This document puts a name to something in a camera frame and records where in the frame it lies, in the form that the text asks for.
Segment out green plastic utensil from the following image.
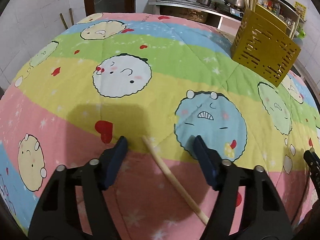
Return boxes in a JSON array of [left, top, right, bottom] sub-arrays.
[[296, 26, 306, 39]]

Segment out yellow perforated utensil holder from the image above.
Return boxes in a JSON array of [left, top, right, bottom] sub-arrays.
[[231, 4, 301, 87]]

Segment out colourful cartoon quilt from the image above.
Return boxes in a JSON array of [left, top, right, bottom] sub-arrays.
[[1, 13, 319, 239]]

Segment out gas stove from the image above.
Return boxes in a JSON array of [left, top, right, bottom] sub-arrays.
[[214, 2, 245, 19]]

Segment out steel sink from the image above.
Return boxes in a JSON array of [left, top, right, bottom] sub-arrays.
[[147, 0, 241, 25]]

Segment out yellow wall poster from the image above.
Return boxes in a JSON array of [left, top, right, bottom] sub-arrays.
[[294, 1, 307, 21]]

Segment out corner wall shelf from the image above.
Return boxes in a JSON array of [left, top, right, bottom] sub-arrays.
[[260, 0, 300, 36]]

